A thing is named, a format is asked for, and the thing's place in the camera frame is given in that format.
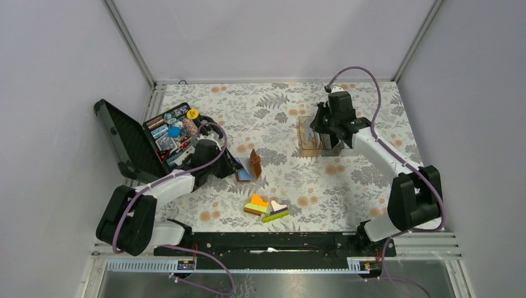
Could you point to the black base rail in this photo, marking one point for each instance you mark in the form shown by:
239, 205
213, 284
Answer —
273, 250

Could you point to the brown leather card holder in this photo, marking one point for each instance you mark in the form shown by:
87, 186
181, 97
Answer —
251, 168

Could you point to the yellow poker chip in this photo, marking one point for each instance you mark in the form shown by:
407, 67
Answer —
192, 114

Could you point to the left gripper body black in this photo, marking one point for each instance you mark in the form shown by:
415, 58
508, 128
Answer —
224, 166

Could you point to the white purple green card stack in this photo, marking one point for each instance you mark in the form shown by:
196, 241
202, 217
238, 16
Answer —
278, 211

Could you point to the floral patterned table mat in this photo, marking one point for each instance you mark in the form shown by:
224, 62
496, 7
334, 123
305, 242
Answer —
322, 194

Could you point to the orange green brown card stack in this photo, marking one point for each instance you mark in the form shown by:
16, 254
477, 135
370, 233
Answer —
256, 206

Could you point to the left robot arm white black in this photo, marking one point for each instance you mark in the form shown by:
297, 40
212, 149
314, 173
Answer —
128, 223

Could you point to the blue poker chip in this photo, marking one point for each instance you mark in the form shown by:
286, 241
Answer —
174, 132

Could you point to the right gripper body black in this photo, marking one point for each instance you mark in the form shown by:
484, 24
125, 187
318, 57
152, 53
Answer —
324, 123

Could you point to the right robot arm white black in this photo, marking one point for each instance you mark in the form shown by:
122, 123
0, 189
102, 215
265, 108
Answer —
415, 191

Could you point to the black poker chip case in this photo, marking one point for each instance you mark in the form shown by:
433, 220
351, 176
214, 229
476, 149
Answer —
145, 152

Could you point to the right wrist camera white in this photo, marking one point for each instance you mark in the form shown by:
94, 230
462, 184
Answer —
335, 89

